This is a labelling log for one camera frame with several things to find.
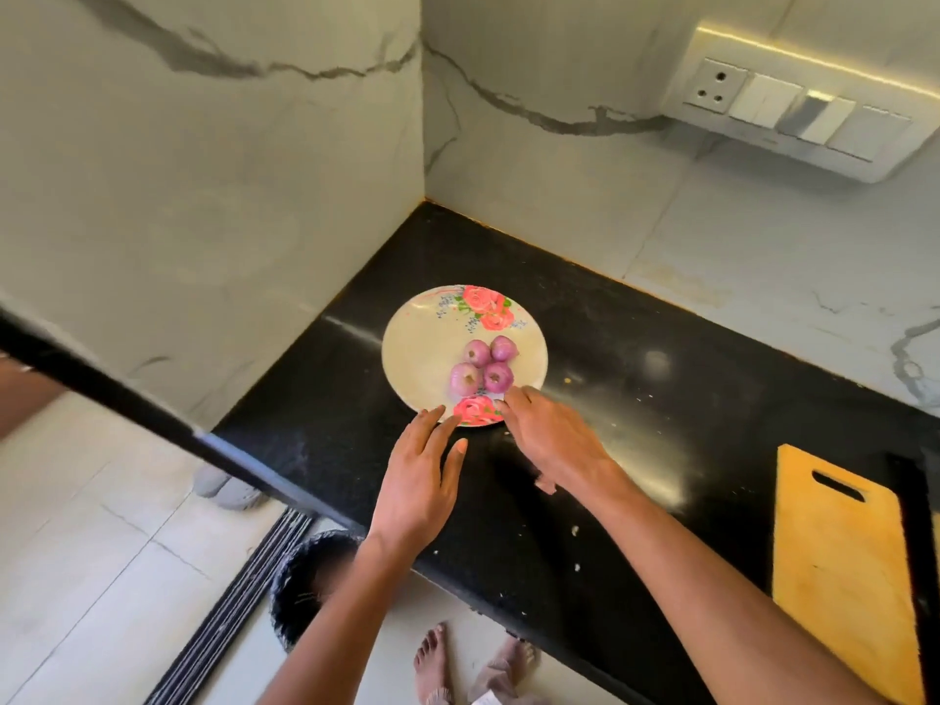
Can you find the white floral plate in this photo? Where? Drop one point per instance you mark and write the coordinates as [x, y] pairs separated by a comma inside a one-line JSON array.
[[419, 345]]

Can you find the person's left foot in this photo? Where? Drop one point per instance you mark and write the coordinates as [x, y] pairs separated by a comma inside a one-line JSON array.
[[432, 668]]

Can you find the person's left forearm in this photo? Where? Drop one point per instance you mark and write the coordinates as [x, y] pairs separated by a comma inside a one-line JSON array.
[[345, 624]]

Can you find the black dustbin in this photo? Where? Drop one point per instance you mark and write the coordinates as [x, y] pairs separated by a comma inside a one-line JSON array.
[[294, 595]]

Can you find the wooden cutting board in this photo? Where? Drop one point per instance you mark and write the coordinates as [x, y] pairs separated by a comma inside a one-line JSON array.
[[845, 595]]

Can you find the white wall switch panel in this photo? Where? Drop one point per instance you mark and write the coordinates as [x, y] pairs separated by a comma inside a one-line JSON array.
[[801, 107]]

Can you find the black stone countertop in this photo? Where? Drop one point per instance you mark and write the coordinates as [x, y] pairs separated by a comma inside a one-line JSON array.
[[661, 389]]

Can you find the person's right hand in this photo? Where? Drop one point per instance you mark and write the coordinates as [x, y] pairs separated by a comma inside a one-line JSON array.
[[555, 440]]

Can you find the person's left hand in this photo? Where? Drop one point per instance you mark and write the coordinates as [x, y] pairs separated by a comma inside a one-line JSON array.
[[416, 492]]

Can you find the brown wooden cabinet door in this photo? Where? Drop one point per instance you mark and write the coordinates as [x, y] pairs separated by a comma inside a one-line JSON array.
[[27, 396]]

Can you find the person's right forearm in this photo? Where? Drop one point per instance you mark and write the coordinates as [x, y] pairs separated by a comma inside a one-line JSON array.
[[720, 595]]

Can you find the person's right foot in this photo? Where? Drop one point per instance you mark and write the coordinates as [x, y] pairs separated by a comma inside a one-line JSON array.
[[507, 671]]

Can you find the grey slipper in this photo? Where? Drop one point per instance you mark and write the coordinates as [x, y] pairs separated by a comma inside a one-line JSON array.
[[240, 493], [210, 480]]

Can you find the person's foot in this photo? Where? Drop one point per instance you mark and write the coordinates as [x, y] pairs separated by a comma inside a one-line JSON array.
[[432, 668], [507, 671]]

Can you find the small pink onion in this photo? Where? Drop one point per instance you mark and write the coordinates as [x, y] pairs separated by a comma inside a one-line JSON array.
[[466, 380], [478, 352], [498, 377], [502, 348]]

